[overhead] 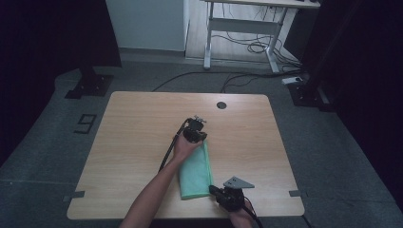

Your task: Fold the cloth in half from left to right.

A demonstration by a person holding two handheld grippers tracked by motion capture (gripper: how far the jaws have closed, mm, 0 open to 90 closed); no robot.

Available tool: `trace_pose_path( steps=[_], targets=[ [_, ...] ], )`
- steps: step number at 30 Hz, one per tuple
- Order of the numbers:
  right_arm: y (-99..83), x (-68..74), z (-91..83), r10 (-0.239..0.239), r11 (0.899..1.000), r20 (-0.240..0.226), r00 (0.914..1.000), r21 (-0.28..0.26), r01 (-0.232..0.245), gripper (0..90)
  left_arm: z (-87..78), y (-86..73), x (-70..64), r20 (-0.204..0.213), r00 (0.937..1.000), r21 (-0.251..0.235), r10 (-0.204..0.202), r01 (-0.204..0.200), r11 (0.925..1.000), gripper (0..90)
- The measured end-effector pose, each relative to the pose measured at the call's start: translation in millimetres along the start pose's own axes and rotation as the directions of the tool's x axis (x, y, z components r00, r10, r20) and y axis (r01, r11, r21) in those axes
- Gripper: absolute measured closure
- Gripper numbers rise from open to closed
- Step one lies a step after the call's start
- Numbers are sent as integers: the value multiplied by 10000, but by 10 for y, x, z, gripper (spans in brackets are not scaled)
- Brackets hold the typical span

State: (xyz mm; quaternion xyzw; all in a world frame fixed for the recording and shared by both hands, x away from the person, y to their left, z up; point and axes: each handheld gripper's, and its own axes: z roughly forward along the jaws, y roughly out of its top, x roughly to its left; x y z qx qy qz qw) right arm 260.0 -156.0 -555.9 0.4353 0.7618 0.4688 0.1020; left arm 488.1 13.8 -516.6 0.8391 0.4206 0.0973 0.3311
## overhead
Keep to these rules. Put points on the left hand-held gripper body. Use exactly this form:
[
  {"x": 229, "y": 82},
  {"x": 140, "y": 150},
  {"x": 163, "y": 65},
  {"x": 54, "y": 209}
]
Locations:
[{"x": 194, "y": 131}]

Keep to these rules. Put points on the person's left hand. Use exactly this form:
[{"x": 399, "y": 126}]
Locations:
[{"x": 183, "y": 149}]

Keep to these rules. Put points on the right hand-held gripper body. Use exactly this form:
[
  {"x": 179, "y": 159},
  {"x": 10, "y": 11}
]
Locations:
[{"x": 233, "y": 198}]

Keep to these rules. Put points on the person's right hand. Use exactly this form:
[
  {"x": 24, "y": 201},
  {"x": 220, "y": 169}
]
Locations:
[{"x": 242, "y": 218}]

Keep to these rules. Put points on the black stand base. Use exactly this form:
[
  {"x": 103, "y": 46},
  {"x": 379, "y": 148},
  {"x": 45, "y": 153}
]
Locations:
[
  {"x": 92, "y": 85},
  {"x": 305, "y": 95}
]

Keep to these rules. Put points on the dark curtain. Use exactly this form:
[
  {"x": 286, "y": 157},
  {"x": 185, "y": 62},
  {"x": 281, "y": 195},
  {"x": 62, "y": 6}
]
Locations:
[
  {"x": 364, "y": 79},
  {"x": 47, "y": 47}
]

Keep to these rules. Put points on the white power strip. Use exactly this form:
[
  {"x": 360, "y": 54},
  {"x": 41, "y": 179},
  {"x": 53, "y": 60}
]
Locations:
[{"x": 292, "y": 80}]

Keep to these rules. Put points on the grey tape strip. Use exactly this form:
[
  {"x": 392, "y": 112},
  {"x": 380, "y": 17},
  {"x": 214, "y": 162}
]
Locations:
[
  {"x": 296, "y": 193},
  {"x": 74, "y": 195}
]

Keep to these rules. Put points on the green microfibre towel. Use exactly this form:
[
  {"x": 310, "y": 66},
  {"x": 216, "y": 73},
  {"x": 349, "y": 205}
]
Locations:
[{"x": 196, "y": 174}]

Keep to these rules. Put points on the white metal desk frame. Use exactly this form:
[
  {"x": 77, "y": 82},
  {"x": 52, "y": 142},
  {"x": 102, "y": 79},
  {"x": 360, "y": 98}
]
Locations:
[{"x": 244, "y": 26}]

